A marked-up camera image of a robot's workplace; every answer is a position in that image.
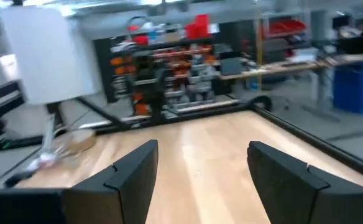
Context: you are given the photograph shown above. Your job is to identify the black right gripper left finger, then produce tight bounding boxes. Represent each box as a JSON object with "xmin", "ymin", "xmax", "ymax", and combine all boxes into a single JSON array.
[{"xmin": 63, "ymin": 139, "xmax": 159, "ymax": 224}]

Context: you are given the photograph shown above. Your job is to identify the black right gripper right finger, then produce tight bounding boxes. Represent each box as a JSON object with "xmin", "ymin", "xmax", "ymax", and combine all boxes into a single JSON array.
[{"xmin": 247, "ymin": 141, "xmax": 363, "ymax": 224}]

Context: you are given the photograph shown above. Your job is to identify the black rack with orange bins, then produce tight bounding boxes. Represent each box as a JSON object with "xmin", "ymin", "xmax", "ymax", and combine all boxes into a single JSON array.
[{"xmin": 93, "ymin": 37, "xmax": 234, "ymax": 126}]

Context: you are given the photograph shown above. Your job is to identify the wooden workbench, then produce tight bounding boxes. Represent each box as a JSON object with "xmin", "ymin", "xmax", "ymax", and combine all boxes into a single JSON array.
[{"xmin": 221, "ymin": 54, "xmax": 363, "ymax": 82}]

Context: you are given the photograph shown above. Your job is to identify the blue bin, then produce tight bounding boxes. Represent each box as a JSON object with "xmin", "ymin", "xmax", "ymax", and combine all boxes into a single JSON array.
[{"xmin": 333, "ymin": 61, "xmax": 363, "ymax": 114}]

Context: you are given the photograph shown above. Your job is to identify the grey box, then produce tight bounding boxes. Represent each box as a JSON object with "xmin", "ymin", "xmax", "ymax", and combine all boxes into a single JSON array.
[{"xmin": 220, "ymin": 57, "xmax": 243, "ymax": 77}]

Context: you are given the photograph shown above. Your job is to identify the red shelf bins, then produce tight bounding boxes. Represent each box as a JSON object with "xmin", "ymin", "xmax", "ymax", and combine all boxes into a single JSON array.
[{"xmin": 262, "ymin": 18, "xmax": 307, "ymax": 40}]

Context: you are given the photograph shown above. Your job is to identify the red storage bins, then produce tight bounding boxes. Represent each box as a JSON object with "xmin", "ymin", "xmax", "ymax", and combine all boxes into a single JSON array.
[{"xmin": 185, "ymin": 14, "xmax": 213, "ymax": 40}]

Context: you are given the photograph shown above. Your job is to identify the black table edge rail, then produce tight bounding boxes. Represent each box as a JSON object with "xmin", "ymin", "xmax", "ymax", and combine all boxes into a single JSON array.
[{"xmin": 75, "ymin": 95, "xmax": 363, "ymax": 185}]

